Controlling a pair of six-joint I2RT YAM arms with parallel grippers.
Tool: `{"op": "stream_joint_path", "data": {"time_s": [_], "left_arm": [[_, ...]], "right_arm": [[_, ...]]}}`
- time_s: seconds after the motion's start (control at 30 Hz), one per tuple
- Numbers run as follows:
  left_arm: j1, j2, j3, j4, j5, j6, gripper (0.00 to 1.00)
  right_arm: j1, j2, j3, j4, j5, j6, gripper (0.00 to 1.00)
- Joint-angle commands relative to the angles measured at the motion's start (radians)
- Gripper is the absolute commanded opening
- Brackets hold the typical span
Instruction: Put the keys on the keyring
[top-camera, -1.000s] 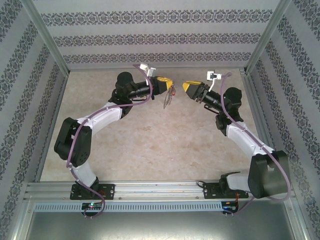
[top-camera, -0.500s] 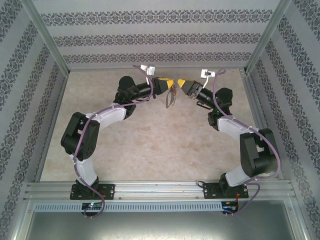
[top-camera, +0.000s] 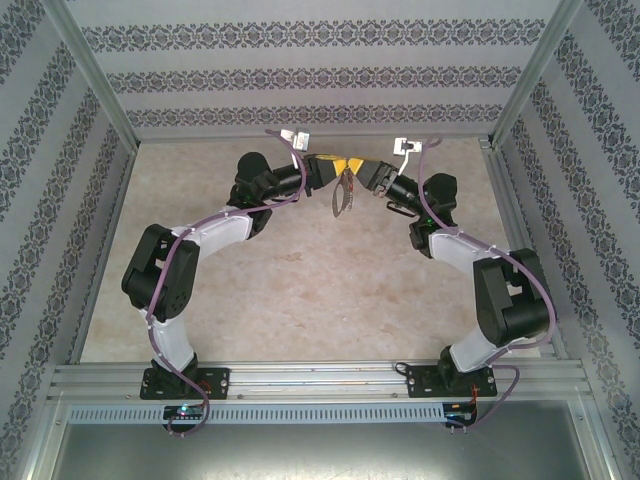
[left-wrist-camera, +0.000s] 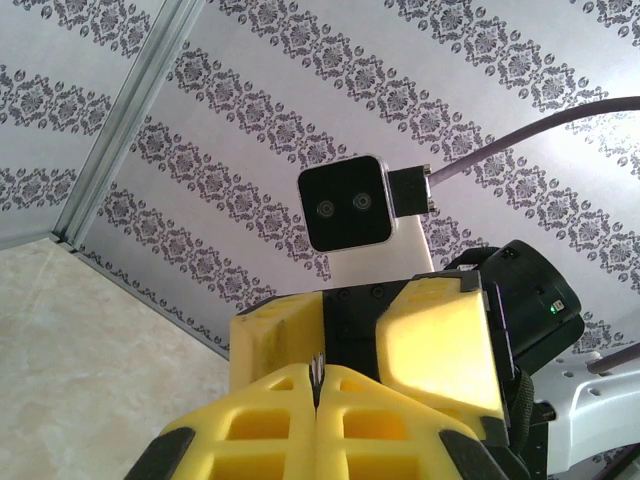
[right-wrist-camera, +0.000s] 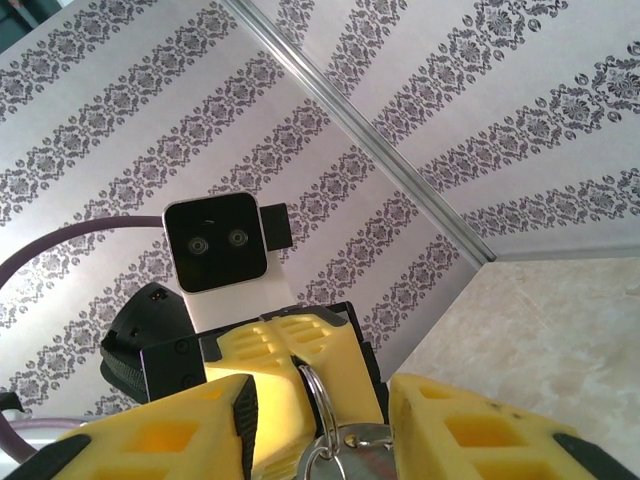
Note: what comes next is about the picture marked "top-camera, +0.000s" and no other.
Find grey carabiner keyring with rings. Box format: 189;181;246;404
329;168;360;220

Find grey sheet metal panel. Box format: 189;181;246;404
49;422;606;480

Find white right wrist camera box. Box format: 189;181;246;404
392;138;422;174

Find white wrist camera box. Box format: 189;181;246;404
278;128;312;152
392;138;422;174

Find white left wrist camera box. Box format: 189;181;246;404
278;128;312;152

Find aluminium table end rail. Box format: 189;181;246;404
134;133;496;146

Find aluminium table side rail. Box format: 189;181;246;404
480;138;570;360

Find aluminium frame post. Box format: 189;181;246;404
492;0;585;147
42;0;141;147

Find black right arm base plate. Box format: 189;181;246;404
405;363;500;400

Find aluminium mounting rail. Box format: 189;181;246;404
48;360;587;401

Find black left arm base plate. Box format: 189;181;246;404
139;367;232;401

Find slotted grey cable duct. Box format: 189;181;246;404
67;403;447;424

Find aluminium lower frame bar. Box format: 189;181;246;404
568;398;632;480
13;394;69;480

